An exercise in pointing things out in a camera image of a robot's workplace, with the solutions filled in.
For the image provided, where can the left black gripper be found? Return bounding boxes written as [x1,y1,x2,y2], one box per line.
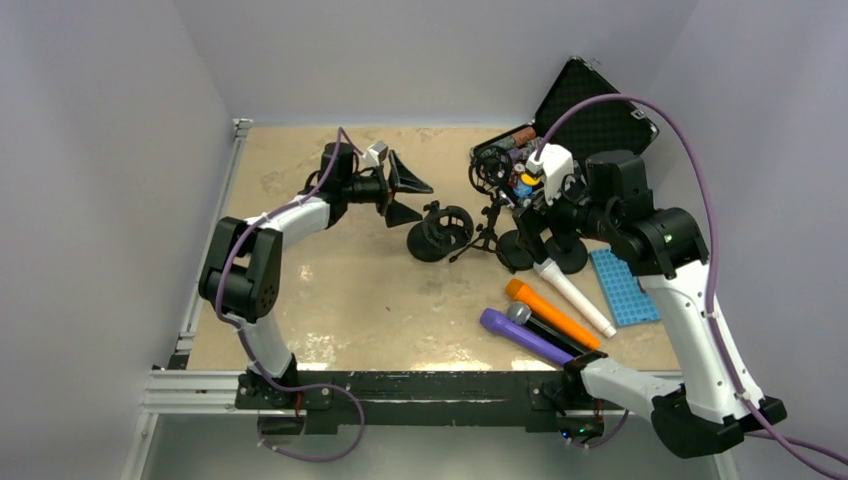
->
[341,152,431,228]

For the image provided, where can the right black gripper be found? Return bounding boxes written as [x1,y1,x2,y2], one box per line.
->
[514,164,617,263]

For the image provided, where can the black clip stand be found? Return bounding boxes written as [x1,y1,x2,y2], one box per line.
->
[545,237,589,275]
[495,230,534,274]

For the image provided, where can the white microphone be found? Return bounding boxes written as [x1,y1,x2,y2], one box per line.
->
[533,259,618,338]

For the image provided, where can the round-base shock-mount stand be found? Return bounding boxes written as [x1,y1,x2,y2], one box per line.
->
[406,200,474,263]

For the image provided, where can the black tripod shock-mount stand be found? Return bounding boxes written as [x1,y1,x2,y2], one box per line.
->
[448,144,518,274]

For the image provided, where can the black silver-mesh microphone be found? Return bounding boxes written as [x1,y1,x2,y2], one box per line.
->
[506,302,589,357]

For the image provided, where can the orange microphone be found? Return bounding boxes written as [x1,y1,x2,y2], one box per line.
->
[505,278,601,350]

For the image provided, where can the purple microphone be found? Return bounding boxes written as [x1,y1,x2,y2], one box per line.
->
[479,308,574,367]

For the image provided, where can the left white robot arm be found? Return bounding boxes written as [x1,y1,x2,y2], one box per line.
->
[197,139,433,409]

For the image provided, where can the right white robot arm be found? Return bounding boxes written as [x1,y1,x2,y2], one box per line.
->
[513,145,787,458]

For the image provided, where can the yellow dealer chip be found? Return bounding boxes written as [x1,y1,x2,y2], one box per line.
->
[520,173,540,187]

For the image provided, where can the blue lego baseplate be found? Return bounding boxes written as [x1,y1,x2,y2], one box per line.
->
[589,248,661,328]

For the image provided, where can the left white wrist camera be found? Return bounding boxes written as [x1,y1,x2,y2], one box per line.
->
[362,141,390,169]

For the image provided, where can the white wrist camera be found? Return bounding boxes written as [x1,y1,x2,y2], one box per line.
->
[525,143,574,205]
[362,141,390,169]

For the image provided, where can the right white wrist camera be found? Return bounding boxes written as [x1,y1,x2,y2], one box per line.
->
[525,143,574,205]

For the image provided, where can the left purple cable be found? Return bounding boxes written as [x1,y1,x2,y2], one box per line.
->
[213,127,367,466]

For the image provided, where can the purple cable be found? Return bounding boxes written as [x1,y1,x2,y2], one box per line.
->
[213,127,367,466]
[536,93,848,480]

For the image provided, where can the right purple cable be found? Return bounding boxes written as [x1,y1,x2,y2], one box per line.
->
[536,93,848,480]

